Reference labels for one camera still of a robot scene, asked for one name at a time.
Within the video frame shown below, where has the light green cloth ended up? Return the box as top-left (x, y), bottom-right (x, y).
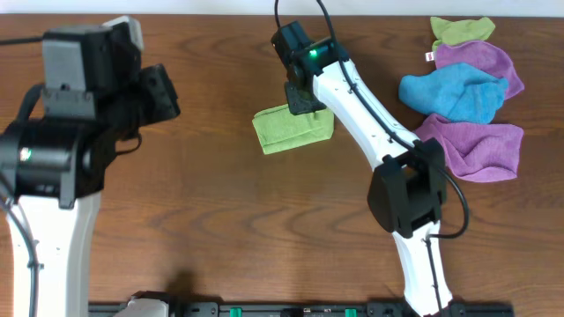
top-left (252, 104), bottom-right (335, 155)

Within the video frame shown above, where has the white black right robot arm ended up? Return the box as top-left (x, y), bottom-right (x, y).
top-left (271, 21), bottom-right (453, 316)

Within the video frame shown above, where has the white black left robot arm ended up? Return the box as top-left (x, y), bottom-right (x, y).
top-left (1, 16), bottom-right (180, 316)

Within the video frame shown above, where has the blue cloth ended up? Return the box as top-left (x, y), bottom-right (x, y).
top-left (398, 63), bottom-right (508, 124)

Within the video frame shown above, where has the small green cloth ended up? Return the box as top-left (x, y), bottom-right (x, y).
top-left (430, 17), bottom-right (495, 51)

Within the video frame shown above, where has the upper purple cloth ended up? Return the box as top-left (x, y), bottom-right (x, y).
top-left (425, 41), bottom-right (524, 100)

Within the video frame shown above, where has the purple cloth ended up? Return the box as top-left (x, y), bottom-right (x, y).
top-left (425, 41), bottom-right (524, 100)
top-left (415, 114), bottom-right (524, 183)

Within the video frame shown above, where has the lower purple cloth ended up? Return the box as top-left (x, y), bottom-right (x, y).
top-left (415, 114), bottom-right (524, 183)

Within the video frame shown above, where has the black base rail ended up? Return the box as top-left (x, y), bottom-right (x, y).
top-left (87, 290), bottom-right (516, 317)

